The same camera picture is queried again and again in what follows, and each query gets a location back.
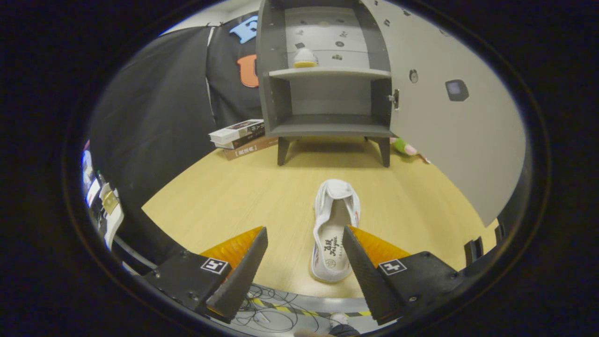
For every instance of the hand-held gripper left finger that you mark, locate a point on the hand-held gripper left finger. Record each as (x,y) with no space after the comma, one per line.
(243,276)

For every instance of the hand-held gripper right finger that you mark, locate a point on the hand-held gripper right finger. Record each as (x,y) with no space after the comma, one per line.
(367,276)

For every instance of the white shoe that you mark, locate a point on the white shoe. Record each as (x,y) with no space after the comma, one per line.
(305,57)
(334,220)

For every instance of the grey shoe cabinet door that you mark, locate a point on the grey shoe cabinet door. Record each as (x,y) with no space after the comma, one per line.
(449,150)

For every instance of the grey shoe cabinet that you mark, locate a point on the grey shoe cabinet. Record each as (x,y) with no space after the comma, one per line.
(327,100)

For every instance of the metal door hinge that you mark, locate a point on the metal door hinge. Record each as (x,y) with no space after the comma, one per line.
(395,99)

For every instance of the yellow black striped tape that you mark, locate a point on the yellow black striped tape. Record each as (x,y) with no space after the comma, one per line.
(299,312)

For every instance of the black table clamp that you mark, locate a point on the black table clamp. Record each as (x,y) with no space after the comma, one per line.
(473,250)

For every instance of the brown book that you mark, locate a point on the brown book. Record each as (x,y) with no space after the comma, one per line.
(250,150)

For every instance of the green plush toy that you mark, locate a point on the green plush toy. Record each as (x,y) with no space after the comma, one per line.
(401,146)

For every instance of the dark book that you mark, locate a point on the dark book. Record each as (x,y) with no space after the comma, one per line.
(248,139)

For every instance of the white side table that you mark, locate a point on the white side table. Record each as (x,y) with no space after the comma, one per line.
(114,224)

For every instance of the white book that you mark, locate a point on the white book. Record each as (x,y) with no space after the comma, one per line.
(234,131)

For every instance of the small gold object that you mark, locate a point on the small gold object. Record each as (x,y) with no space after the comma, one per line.
(110,200)

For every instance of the black backdrop cloth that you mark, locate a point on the black backdrop cloth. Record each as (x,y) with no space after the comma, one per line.
(154,117)

